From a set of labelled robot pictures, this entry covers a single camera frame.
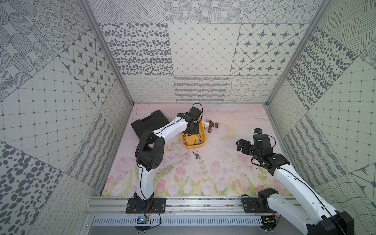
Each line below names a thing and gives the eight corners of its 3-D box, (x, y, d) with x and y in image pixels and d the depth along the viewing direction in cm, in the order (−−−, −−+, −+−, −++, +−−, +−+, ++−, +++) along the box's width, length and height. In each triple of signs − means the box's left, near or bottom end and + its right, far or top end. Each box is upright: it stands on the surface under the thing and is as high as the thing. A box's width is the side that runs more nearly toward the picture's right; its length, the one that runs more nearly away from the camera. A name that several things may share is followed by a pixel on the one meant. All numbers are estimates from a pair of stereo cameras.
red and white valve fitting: (201, 126, 109) (201, 123, 106) (209, 119, 113) (209, 116, 111) (210, 133, 105) (211, 131, 102) (218, 126, 109) (219, 123, 106)
